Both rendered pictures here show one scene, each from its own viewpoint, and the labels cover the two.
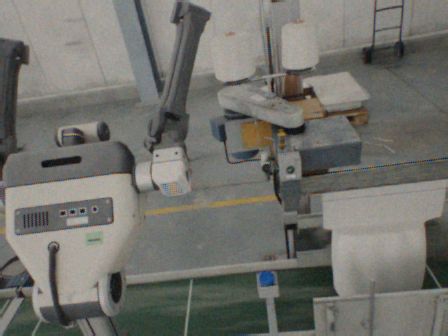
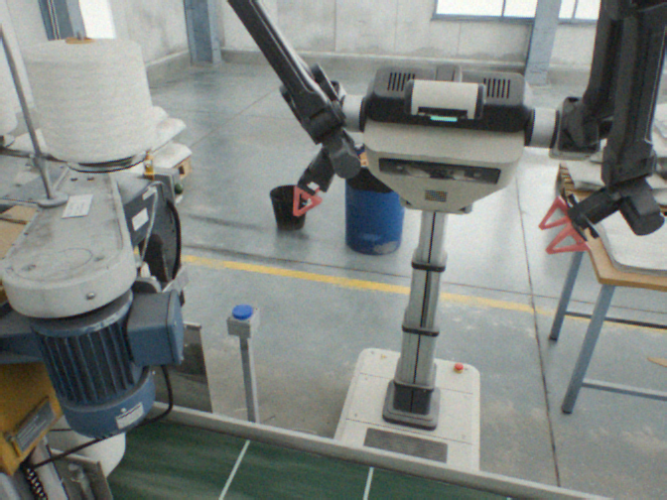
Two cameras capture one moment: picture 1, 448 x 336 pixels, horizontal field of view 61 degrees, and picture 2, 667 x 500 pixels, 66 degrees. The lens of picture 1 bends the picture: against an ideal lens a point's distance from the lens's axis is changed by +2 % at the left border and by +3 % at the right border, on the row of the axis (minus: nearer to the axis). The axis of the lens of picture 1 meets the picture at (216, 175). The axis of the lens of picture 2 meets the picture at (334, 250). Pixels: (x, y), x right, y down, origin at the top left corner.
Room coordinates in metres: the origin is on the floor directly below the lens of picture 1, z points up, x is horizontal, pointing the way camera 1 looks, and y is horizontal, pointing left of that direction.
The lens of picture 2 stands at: (2.27, 0.30, 1.81)
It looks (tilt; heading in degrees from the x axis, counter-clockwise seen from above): 31 degrees down; 186
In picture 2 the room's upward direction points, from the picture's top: 1 degrees clockwise
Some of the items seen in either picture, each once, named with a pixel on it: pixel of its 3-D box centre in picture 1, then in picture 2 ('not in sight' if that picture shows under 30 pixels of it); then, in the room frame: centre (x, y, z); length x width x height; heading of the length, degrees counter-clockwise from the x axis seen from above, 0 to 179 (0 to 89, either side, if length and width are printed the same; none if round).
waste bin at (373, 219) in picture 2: not in sight; (375, 199); (-0.92, 0.22, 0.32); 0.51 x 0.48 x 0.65; 173
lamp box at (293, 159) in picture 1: (289, 166); (163, 187); (1.14, -0.26, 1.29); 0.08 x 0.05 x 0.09; 83
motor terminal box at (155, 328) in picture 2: (222, 130); (158, 332); (1.64, -0.07, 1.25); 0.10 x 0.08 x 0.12; 18
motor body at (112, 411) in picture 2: (242, 131); (98, 359); (1.67, -0.17, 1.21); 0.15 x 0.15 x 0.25
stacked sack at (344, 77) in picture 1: (328, 83); not in sight; (4.50, -1.59, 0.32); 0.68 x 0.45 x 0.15; 83
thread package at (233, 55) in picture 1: (233, 56); (93, 98); (1.53, -0.16, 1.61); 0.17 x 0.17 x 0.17
